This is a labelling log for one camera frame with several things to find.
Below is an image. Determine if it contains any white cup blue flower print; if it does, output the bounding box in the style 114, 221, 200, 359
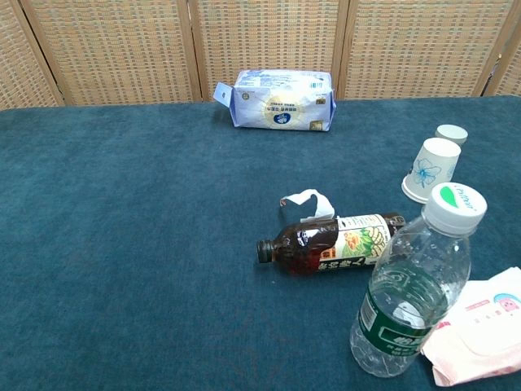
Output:
401, 137, 462, 200

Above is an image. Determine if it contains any torn white label strip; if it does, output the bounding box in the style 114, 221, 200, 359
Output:
279, 188, 336, 223

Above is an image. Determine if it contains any brown tea bottle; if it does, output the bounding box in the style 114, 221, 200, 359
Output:
256, 211, 407, 277

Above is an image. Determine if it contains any blue white tissue pack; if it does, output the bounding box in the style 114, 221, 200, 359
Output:
213, 68, 338, 134

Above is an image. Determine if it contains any teal table cloth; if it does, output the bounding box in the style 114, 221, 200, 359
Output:
0, 95, 521, 391

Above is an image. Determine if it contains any woven rattan screen panel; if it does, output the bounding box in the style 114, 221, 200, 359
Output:
19, 0, 204, 107
484, 0, 521, 98
187, 0, 350, 103
337, 0, 518, 101
0, 0, 65, 111

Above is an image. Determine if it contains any clear water bottle green label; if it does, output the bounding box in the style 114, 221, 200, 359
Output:
349, 182, 488, 378

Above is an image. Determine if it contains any small white jar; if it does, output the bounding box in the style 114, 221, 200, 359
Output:
434, 124, 469, 147

